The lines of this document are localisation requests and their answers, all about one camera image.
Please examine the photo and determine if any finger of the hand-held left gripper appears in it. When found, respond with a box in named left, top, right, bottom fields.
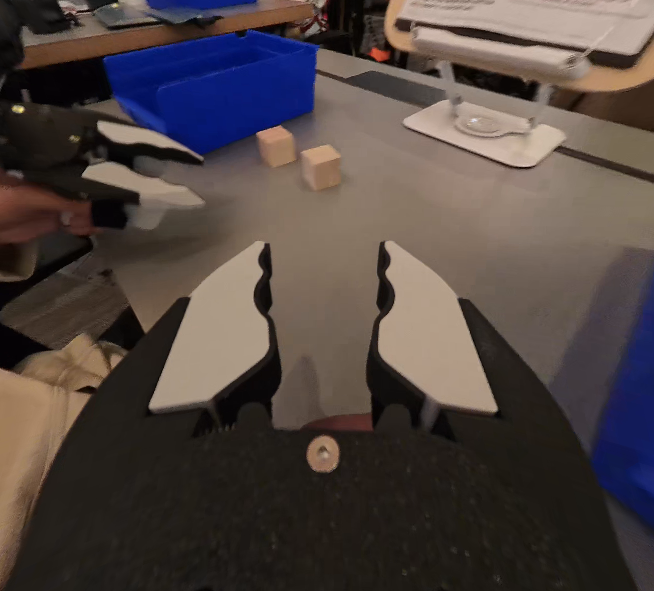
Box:
left=82, top=120, right=205, bottom=173
left=81, top=161, right=206, bottom=231

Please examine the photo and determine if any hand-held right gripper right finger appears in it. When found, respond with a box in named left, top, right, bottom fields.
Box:
left=366, top=239, right=500, bottom=431

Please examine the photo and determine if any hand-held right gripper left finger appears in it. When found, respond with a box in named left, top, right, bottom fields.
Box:
left=147, top=241, right=283, bottom=431

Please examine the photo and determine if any wooden cube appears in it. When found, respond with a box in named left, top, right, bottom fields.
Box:
left=255, top=125, right=297, bottom=169
left=300, top=144, right=342, bottom=191

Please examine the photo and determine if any person's left hand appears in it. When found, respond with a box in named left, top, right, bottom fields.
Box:
left=0, top=177, right=100, bottom=246

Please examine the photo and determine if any brown wooden table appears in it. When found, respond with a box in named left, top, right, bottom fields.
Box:
left=20, top=0, right=315, bottom=72

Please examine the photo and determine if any dark laptop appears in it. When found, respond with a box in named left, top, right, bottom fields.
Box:
left=93, top=2, right=161, bottom=31

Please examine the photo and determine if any dark blue cloth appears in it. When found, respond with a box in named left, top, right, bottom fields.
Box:
left=144, top=5, right=224, bottom=29

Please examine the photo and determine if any person's beige clothing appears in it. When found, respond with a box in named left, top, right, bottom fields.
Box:
left=0, top=333, right=128, bottom=576

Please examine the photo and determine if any white document stand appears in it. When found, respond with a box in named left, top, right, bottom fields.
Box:
left=402, top=26, right=588, bottom=169

